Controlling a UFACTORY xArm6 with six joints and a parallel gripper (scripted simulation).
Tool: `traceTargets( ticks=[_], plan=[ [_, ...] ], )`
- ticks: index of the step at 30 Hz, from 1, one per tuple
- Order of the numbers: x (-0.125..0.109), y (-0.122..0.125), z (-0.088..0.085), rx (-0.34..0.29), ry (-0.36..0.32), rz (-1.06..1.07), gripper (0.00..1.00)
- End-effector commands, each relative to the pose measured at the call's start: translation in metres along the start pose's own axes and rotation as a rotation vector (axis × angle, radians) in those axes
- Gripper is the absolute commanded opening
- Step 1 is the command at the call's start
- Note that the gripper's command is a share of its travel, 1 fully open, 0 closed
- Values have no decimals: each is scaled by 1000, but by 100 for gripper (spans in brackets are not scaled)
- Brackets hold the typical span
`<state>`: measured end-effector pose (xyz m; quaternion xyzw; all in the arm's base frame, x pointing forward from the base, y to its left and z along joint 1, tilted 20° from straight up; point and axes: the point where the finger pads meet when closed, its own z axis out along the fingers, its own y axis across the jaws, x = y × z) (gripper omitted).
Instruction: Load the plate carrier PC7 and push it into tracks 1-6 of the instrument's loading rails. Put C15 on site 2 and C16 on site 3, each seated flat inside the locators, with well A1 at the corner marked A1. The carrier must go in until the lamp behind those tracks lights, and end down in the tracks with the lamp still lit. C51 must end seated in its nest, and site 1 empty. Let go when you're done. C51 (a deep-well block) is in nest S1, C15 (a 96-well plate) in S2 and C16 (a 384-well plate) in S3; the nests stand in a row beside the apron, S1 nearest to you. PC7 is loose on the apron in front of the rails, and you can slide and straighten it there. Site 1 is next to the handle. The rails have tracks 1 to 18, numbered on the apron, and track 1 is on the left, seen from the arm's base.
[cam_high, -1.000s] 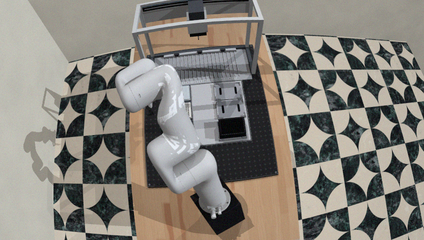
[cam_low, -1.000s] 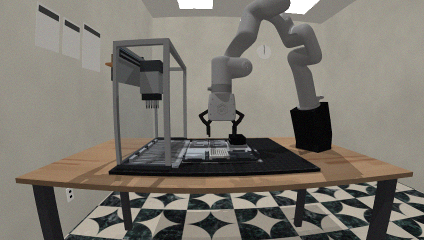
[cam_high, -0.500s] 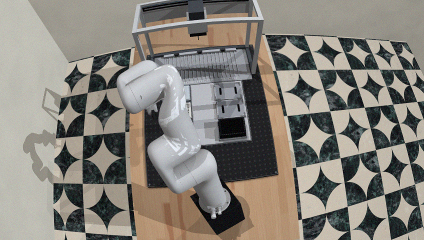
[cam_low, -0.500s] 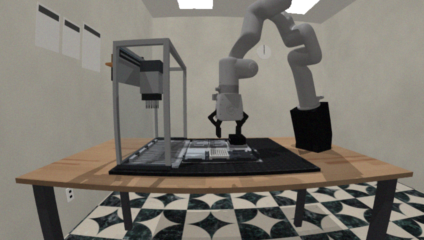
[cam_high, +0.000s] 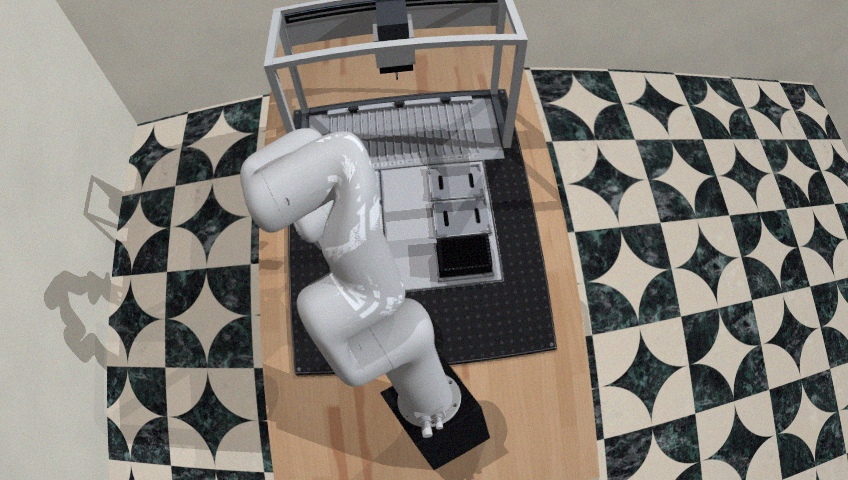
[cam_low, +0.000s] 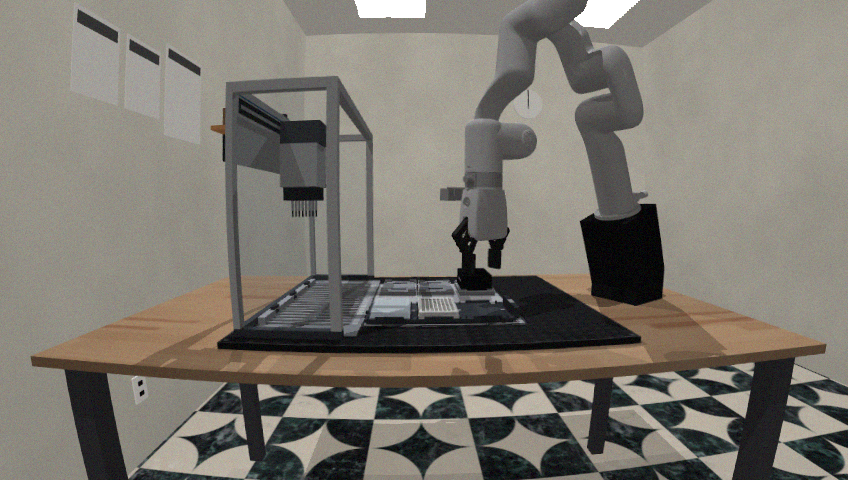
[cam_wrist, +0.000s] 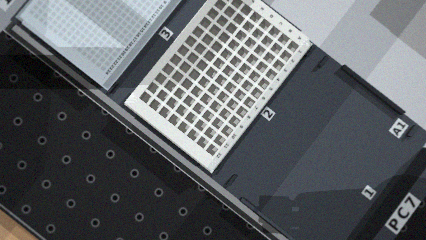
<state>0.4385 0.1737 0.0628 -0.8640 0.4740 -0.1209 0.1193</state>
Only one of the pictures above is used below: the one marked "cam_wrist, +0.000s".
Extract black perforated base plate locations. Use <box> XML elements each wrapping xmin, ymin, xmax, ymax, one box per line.
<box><xmin>0</xmin><ymin>30</ymin><xmax>269</xmax><ymax>240</ymax></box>

